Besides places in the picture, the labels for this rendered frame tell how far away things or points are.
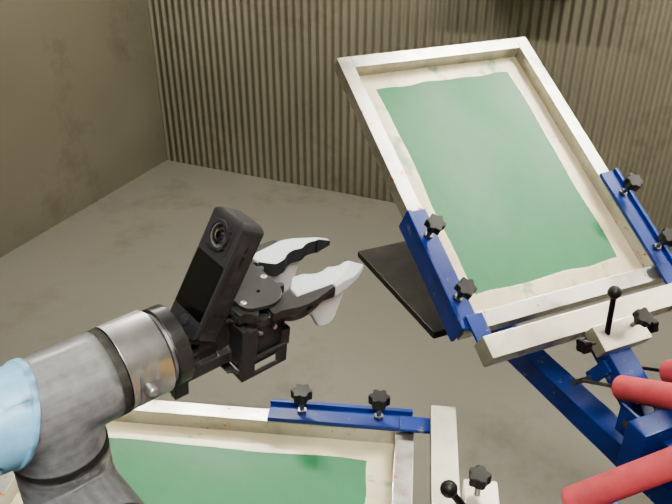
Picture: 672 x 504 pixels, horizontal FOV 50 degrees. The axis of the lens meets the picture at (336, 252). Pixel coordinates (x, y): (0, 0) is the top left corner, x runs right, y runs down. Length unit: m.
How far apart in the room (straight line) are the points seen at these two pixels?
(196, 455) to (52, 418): 0.97
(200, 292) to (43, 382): 0.14
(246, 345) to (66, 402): 0.16
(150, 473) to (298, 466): 0.29
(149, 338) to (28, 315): 3.29
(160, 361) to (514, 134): 1.48
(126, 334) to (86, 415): 0.07
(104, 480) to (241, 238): 0.22
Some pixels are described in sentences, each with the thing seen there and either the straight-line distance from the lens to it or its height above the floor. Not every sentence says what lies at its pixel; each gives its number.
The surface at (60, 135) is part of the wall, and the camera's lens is 4.63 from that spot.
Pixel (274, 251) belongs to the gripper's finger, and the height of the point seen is 1.68.
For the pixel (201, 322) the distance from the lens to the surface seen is 0.61.
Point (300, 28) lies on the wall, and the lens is 4.59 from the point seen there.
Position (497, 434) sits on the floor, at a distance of 2.99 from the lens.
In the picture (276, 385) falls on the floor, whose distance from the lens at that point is 3.15.
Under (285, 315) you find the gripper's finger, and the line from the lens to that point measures 0.63.
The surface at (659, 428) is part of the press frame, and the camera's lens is 1.55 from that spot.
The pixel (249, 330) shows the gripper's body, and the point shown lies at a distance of 0.64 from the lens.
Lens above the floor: 2.03
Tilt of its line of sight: 30 degrees down
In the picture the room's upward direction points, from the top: straight up
